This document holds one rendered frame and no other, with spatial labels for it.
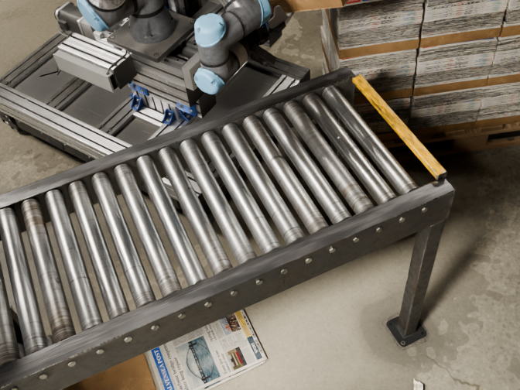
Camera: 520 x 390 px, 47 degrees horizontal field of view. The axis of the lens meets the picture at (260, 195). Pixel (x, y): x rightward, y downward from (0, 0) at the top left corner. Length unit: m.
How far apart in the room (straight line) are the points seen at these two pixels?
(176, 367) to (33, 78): 1.58
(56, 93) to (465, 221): 1.87
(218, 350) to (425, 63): 1.28
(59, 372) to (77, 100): 1.66
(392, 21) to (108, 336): 1.39
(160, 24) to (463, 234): 1.39
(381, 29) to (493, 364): 1.20
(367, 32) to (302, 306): 1.01
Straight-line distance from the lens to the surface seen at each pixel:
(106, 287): 1.48
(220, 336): 2.24
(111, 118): 2.72
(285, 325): 2.25
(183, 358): 2.23
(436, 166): 1.61
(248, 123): 1.74
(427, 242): 1.73
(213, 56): 1.53
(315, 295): 2.30
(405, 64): 2.32
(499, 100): 2.62
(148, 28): 2.03
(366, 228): 1.49
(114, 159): 1.73
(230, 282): 1.42
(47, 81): 3.06
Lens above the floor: 2.02
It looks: 51 degrees down
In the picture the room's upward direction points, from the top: 8 degrees counter-clockwise
